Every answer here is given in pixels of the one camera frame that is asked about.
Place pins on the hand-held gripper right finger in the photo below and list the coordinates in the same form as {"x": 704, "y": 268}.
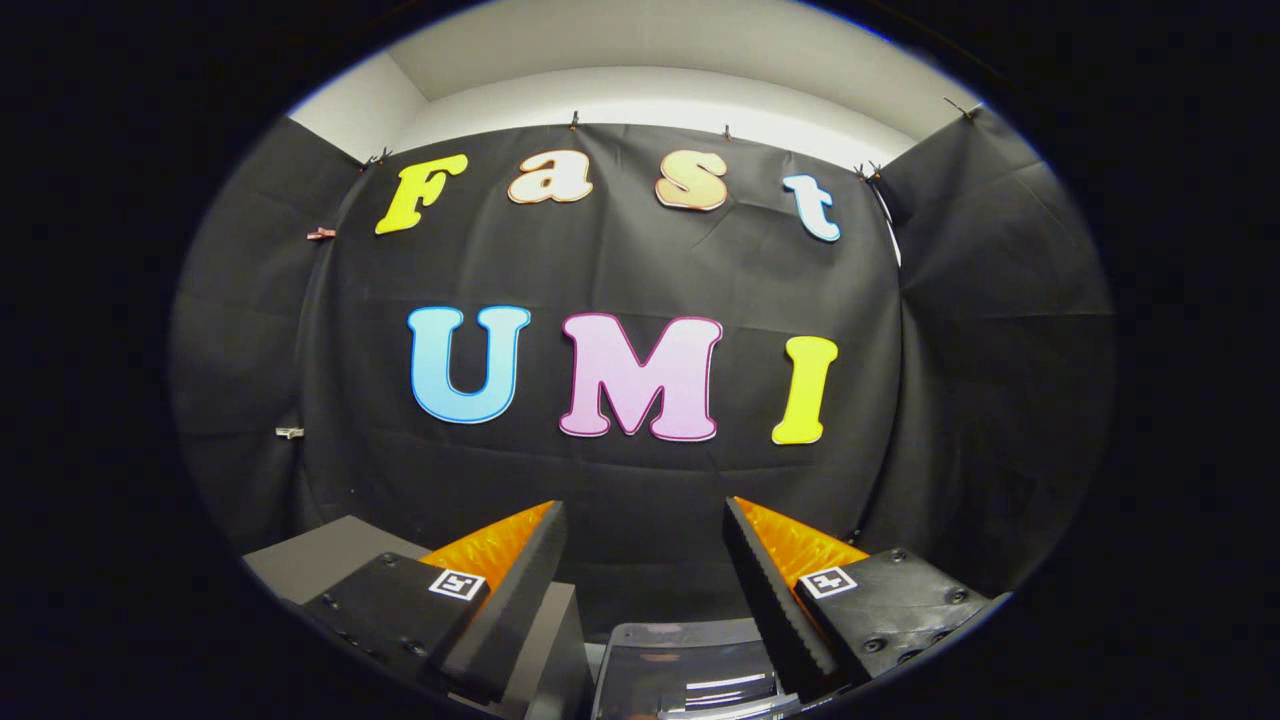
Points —
{"x": 760, "y": 600}

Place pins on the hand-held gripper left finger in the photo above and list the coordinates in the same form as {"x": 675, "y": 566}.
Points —
{"x": 515, "y": 600}

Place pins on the black backdrop cloth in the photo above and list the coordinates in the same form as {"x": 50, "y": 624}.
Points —
{"x": 650, "y": 260}

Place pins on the copper clip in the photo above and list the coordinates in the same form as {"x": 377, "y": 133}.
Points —
{"x": 320, "y": 234}

